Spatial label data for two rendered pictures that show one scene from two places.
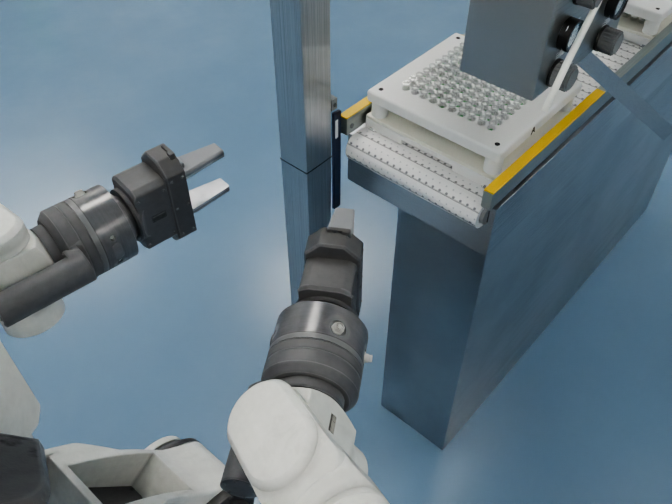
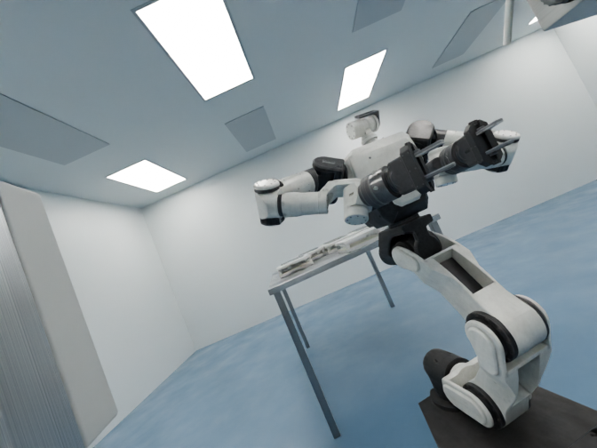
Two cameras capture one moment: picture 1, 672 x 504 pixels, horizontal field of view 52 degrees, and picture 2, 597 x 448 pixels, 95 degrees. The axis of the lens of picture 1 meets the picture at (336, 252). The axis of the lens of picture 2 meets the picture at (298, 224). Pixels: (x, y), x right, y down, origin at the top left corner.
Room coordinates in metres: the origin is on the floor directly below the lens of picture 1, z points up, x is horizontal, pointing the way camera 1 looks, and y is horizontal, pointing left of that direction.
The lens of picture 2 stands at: (0.60, -0.69, 1.02)
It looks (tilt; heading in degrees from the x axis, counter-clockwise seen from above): 4 degrees up; 126
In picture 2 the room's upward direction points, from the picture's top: 24 degrees counter-clockwise
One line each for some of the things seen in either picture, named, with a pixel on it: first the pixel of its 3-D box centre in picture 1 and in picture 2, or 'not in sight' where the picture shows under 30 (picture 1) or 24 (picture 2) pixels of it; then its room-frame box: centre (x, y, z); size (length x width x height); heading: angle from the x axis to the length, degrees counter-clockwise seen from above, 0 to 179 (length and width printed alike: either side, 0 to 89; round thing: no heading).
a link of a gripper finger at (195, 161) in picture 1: (196, 157); (489, 125); (0.63, 0.16, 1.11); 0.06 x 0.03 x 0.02; 131
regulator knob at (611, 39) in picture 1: (610, 37); not in sight; (0.81, -0.35, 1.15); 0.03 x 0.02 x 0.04; 139
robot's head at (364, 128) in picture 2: not in sight; (362, 130); (0.29, 0.36, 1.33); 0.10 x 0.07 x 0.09; 48
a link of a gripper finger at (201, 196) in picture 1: (204, 198); (500, 148); (0.63, 0.16, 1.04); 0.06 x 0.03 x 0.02; 131
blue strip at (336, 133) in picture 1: (336, 162); not in sight; (0.91, 0.00, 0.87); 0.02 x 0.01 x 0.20; 139
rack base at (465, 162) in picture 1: (470, 116); not in sight; (0.95, -0.22, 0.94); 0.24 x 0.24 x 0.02; 49
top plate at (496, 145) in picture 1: (474, 91); not in sight; (0.95, -0.22, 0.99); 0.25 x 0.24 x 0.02; 49
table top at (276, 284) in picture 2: not in sight; (331, 253); (-0.65, 1.29, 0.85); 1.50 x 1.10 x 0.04; 133
